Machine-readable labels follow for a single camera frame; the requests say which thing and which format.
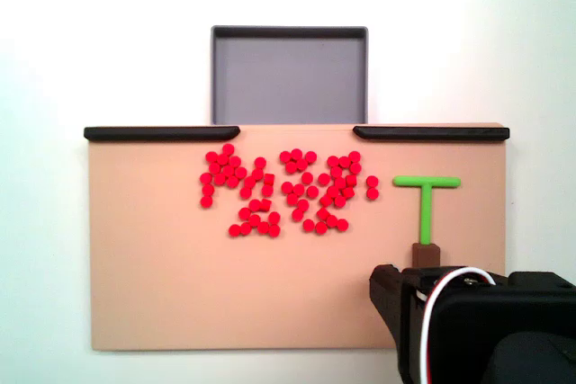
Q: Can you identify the grey square tray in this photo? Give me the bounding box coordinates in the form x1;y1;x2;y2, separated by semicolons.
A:
210;24;370;127

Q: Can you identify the white and red motor cable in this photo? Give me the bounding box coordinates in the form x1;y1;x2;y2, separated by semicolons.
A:
416;266;499;384

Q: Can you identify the beige flat board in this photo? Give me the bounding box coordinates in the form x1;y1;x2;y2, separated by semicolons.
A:
84;121;509;353

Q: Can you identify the green T-tool with brown handle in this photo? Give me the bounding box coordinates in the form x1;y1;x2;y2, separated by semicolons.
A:
391;175;463;269

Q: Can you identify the black rail strip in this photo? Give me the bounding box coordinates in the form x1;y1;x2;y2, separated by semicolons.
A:
352;125;511;143
83;126;241;143

